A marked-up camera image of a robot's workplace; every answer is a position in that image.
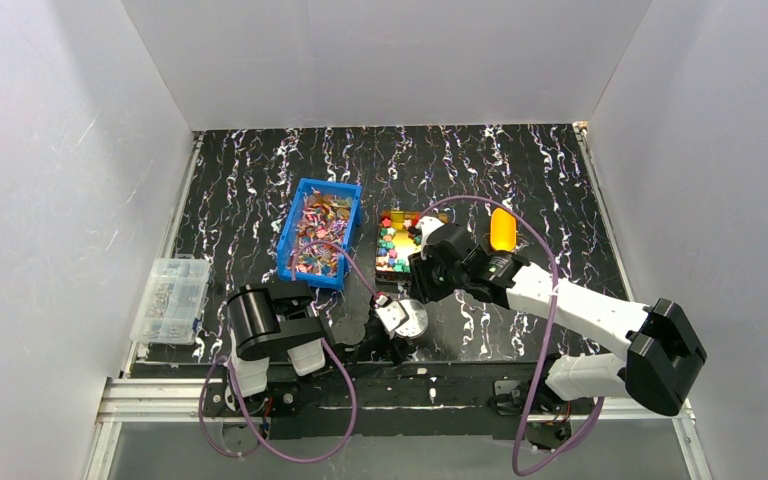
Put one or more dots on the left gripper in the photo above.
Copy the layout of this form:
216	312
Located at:
371	337

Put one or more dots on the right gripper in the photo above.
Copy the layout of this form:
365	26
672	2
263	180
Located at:
426	279

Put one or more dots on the white round jar lid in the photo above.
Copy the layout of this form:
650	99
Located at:
416	322

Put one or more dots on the square tin of colourful candies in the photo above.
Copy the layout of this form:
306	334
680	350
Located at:
398	239

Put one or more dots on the yellow plastic scoop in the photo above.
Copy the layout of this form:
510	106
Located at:
503	235

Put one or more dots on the blue plastic candy bin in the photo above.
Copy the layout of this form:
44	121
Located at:
322	215

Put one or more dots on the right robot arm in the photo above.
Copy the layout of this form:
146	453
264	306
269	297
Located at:
652	353

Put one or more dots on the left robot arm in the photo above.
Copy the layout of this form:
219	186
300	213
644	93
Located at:
277	321

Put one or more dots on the clear plastic box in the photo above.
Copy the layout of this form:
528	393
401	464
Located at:
173	301

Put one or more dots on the aluminium frame rail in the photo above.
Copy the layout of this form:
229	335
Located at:
416	426

